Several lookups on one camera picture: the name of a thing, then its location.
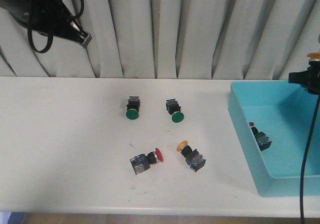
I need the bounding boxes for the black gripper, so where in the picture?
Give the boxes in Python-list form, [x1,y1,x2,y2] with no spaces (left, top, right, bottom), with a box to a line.
[26,0,92,48]

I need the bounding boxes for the red push button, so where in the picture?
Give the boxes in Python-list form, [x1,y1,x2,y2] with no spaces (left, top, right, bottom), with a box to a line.
[249,122,272,151]
[130,148,164,175]

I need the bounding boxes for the yellow push button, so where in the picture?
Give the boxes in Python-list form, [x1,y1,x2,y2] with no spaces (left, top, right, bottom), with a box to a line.
[177,140,206,172]
[307,52,320,70]

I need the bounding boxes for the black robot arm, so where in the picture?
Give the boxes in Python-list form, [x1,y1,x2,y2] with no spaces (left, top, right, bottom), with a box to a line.
[0,0,92,53]

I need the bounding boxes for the light blue plastic box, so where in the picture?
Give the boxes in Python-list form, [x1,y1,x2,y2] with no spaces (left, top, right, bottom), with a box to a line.
[228,81,320,197]

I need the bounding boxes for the left green push button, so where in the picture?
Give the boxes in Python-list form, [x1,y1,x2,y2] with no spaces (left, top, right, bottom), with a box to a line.
[125,96,141,120]

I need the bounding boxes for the green push button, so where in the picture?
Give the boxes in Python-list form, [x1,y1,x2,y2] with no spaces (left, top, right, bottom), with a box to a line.
[125,96,141,120]
[165,99,185,123]

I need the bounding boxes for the grey pleated curtain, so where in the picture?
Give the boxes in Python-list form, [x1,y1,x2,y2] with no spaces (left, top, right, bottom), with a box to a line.
[0,0,320,80]

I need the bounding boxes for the right green push button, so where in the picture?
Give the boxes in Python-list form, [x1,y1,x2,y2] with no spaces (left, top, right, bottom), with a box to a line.
[165,99,185,123]

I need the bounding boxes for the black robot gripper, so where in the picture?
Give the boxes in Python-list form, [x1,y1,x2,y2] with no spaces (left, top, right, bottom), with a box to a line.
[288,69,320,95]

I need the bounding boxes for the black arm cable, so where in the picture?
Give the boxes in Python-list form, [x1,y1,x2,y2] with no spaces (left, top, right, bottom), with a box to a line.
[23,0,85,54]
[299,93,318,224]

